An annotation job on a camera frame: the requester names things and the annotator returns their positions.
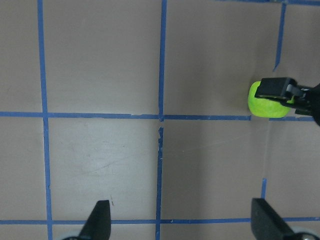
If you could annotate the green apple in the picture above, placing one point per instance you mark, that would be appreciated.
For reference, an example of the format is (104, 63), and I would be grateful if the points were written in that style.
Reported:
(264, 108)

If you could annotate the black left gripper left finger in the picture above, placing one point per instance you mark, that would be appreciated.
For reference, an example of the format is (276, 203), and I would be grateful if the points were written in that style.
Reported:
(98, 224)

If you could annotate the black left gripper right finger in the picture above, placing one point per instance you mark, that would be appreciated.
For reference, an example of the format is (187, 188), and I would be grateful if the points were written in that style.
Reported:
(266, 224)

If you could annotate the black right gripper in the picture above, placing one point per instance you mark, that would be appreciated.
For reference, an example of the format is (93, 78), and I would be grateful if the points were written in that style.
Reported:
(306, 100)

